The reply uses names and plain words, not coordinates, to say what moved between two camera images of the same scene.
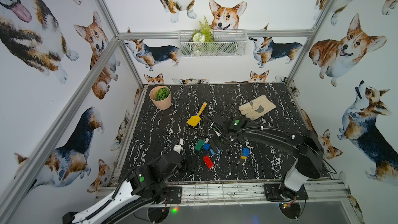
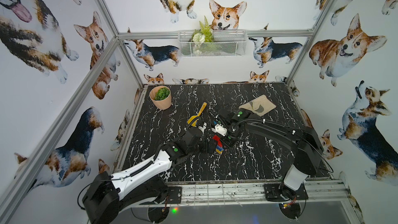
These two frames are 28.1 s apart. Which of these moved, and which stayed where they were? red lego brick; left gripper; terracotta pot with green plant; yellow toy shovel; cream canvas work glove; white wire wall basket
Moved: red lego brick; left gripper
Stayed: terracotta pot with green plant; yellow toy shovel; white wire wall basket; cream canvas work glove
